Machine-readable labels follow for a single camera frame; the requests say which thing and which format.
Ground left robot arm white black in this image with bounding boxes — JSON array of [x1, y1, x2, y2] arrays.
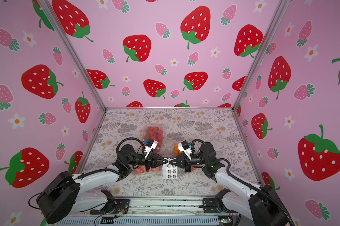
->
[[36, 144, 169, 225]]

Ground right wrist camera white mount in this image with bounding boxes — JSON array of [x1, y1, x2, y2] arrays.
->
[[178, 140, 192, 160]]

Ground clear strawberry box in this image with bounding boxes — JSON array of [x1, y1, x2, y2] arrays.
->
[[143, 124, 164, 152]]

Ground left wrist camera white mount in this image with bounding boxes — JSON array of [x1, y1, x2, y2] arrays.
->
[[144, 138, 158, 159]]

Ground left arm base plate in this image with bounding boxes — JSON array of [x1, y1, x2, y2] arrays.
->
[[90, 199, 130, 215]]

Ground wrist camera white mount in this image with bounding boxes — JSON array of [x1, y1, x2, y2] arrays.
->
[[178, 140, 192, 160], [144, 138, 158, 159]]

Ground clear large peach box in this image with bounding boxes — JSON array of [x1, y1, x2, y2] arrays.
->
[[132, 166, 160, 176]]

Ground clear small peach box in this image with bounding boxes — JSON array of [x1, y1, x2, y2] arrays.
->
[[185, 166, 201, 173]]

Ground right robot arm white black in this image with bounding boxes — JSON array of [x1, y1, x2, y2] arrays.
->
[[169, 139, 294, 226]]

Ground white sticker sheet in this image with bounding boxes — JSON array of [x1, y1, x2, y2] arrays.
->
[[162, 158, 178, 180]]

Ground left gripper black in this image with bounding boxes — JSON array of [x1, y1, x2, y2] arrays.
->
[[126, 151, 166, 174]]

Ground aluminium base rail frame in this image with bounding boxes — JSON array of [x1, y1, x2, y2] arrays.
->
[[44, 195, 288, 226]]

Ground clear orange kumquat box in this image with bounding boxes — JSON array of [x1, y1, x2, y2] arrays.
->
[[174, 143, 184, 155]]

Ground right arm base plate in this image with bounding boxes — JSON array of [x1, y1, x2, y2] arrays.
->
[[198, 198, 237, 214]]

